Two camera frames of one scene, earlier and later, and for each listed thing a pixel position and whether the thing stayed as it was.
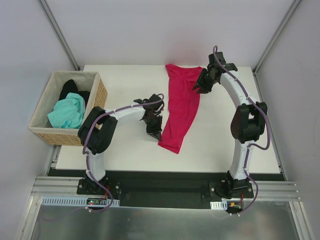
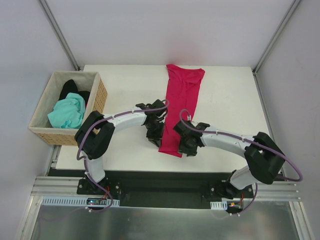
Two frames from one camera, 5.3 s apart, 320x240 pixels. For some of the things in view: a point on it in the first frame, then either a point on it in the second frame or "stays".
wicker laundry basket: (69, 99) stays
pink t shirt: (184, 102) stays
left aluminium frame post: (59, 33) stays
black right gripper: (205, 79) to (187, 147)
